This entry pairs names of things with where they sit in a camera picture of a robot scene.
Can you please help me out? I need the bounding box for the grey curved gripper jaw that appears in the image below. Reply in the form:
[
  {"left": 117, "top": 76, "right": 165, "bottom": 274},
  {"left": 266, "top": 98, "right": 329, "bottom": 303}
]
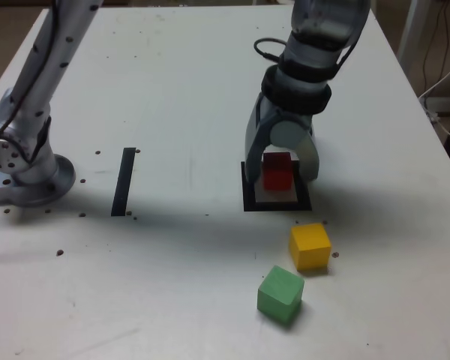
[
  {"left": 271, "top": 112, "right": 320, "bottom": 182},
  {"left": 243, "top": 93, "right": 279, "bottom": 185}
]

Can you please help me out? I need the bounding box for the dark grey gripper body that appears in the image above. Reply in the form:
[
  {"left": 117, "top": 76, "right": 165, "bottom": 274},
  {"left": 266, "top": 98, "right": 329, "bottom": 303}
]
[{"left": 260, "top": 97, "right": 286, "bottom": 131}]

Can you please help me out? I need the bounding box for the red cube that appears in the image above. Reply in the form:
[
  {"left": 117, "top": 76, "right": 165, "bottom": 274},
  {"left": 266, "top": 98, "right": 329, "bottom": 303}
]
[{"left": 262, "top": 151, "right": 294, "bottom": 191}]

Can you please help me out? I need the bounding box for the yellow cube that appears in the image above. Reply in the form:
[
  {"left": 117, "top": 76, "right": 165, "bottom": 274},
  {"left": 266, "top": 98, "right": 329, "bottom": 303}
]
[{"left": 288, "top": 222, "right": 332, "bottom": 272}]

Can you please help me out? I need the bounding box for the green cube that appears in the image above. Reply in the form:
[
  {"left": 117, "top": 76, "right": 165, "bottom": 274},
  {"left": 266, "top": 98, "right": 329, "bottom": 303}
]
[{"left": 256, "top": 265, "right": 305, "bottom": 326}]

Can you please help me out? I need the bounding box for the black tape square outline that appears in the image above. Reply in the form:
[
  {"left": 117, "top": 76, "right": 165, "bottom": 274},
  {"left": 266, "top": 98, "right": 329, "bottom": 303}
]
[{"left": 240, "top": 160, "right": 313, "bottom": 213}]

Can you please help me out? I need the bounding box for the black tape strip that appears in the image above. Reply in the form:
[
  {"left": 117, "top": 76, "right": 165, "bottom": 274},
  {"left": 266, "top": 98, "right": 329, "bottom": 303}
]
[{"left": 111, "top": 147, "right": 137, "bottom": 218}]

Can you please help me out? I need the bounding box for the thin white cable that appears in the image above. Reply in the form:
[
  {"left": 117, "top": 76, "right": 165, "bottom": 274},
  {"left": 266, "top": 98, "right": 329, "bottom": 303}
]
[{"left": 418, "top": 54, "right": 450, "bottom": 140}]

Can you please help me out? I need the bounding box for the white metal post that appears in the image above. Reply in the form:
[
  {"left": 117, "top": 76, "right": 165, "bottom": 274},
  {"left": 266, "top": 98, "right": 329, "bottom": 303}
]
[{"left": 396, "top": 0, "right": 438, "bottom": 76}]

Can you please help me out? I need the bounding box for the thin black cable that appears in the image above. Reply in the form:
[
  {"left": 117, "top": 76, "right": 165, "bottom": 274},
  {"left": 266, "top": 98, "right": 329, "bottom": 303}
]
[{"left": 421, "top": 0, "right": 450, "bottom": 99}]

